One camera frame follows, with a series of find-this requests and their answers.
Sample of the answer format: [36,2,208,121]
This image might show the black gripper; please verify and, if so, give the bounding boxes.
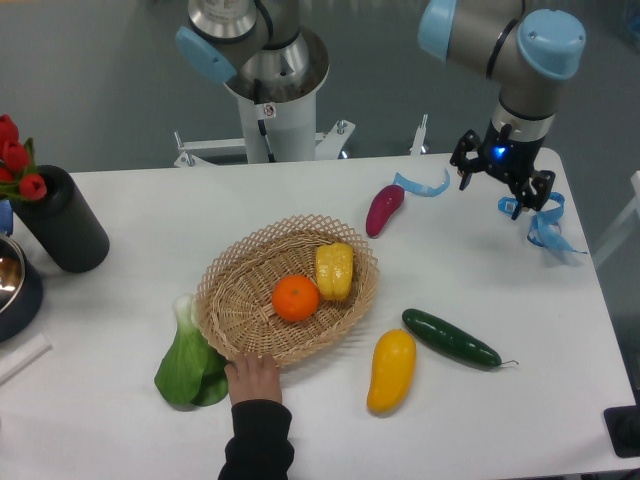
[449,118,556,220]

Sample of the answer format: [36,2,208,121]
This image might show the yellow bell pepper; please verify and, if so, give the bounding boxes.
[315,243,354,301]

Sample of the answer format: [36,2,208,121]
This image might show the woven wicker basket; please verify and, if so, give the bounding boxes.
[195,215,379,366]

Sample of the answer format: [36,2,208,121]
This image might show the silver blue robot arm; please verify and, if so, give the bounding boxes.
[417,1,587,218]

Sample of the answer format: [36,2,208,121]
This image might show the black sleeved forearm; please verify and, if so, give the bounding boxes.
[218,399,295,479]

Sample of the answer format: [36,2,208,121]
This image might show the person's hand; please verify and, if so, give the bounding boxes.
[224,352,283,405]

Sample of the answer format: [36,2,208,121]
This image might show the small blue tape roll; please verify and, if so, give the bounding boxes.
[498,197,519,219]

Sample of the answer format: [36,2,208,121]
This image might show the blue tangled ribbon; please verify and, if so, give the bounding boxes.
[526,192,588,258]

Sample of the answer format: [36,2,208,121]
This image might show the blue ribbon strip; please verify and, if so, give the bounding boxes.
[393,170,451,198]

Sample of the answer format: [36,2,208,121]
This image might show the dark green cucumber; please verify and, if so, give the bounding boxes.
[401,308,517,371]

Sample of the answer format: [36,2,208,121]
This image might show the yellow squash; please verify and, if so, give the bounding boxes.
[366,329,417,415]

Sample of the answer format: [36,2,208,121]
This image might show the orange fruit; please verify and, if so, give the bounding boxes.
[271,275,320,322]

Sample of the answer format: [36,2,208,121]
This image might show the black device at edge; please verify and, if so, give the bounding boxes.
[603,405,640,458]

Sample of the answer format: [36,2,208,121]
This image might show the green bok choy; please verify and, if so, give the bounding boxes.
[154,294,228,407]

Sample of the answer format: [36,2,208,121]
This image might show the black cylindrical vase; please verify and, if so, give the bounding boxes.
[11,165,110,273]

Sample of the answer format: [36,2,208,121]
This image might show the red tulip flowers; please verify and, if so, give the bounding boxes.
[0,114,47,202]

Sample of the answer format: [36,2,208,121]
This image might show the dark metal bowl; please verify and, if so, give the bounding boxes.
[0,235,44,342]

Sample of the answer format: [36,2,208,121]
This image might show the white flat bar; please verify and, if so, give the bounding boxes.
[0,333,52,385]

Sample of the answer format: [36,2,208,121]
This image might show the blue object at left edge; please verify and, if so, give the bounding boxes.
[0,200,14,237]

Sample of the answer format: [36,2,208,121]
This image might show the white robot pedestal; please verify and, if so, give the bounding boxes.
[172,29,430,168]

